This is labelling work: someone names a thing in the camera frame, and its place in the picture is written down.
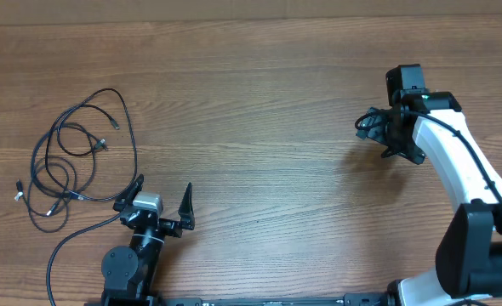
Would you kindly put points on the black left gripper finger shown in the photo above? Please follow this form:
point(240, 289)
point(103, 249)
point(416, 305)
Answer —
point(187, 218)
point(127, 196)

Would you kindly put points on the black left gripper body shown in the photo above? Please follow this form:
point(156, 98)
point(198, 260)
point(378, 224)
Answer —
point(169, 229)

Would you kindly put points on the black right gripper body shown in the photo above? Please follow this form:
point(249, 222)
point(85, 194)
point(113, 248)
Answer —
point(387, 131)

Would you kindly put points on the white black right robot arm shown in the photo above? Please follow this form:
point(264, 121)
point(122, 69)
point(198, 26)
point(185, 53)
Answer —
point(468, 262)

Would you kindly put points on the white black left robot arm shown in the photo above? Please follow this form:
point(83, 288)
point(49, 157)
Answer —
point(129, 271)

